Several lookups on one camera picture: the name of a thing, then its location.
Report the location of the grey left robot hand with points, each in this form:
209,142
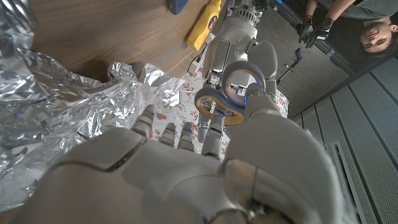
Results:
230,37

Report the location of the floral backdrop cloth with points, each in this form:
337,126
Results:
180,112

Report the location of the person's left forearm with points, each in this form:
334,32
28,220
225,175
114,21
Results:
311,7

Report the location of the aluminum foil sheet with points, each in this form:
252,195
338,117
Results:
62,102

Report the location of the person in grey shirt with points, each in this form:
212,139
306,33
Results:
377,34

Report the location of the person's left black gloved hand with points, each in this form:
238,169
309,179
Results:
304,29

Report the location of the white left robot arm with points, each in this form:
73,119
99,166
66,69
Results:
245,11

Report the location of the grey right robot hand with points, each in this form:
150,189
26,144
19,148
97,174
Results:
161,183

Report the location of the white ceiling slot vent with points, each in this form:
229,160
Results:
339,155

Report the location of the person's right black gloved hand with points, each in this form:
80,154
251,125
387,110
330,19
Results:
321,31

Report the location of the yellow mustard bottle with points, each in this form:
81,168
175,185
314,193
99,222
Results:
202,28

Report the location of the person's right forearm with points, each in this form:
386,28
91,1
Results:
340,9

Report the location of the blue notebook with gold lettering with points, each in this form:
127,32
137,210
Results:
177,6

